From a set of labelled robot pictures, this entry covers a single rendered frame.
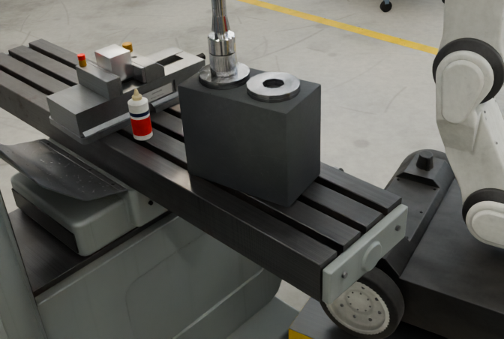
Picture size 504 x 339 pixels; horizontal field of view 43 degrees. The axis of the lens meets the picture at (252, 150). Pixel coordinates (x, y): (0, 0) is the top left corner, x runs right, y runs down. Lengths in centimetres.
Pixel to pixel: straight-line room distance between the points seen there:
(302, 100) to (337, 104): 232
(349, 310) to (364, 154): 148
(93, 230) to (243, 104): 47
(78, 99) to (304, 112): 54
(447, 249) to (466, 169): 21
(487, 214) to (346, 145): 161
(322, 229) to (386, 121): 220
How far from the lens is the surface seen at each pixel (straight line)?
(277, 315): 190
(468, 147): 144
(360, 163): 288
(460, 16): 134
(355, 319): 157
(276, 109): 101
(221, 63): 108
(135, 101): 129
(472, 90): 133
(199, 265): 162
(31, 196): 144
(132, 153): 129
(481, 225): 149
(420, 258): 155
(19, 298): 124
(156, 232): 145
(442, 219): 168
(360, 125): 317
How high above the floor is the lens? 159
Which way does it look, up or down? 32 degrees down
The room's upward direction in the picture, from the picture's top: 3 degrees counter-clockwise
